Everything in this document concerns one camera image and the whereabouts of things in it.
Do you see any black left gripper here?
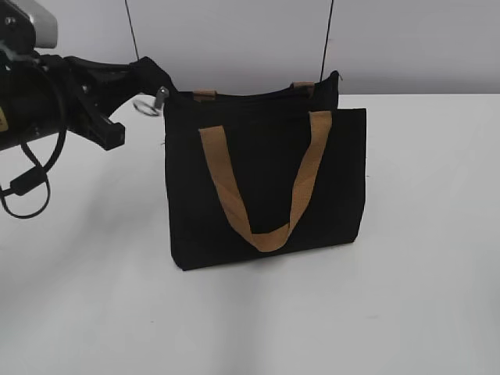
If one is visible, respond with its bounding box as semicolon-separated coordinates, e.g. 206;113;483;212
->
40;55;176;151

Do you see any silver zipper pull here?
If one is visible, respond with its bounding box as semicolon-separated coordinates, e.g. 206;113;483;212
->
133;86;170;117

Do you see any black canvas tote bag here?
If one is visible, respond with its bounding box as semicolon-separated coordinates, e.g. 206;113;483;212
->
164;72;366;270

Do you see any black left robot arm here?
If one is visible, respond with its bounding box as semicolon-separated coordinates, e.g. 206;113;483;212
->
1;2;176;150

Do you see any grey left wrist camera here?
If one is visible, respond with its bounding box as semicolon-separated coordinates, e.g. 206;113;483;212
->
23;0;59;49

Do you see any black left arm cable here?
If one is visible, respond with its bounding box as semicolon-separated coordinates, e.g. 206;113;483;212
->
0;70;68;220

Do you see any tan rear bag handle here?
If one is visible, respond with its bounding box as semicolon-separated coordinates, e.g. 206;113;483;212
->
192;81;316;102

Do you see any tan bag handle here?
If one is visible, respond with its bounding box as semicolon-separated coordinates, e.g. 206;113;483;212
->
198;111;333;253
192;81;316;102

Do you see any tan front bag handle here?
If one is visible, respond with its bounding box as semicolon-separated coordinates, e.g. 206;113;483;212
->
198;111;333;253

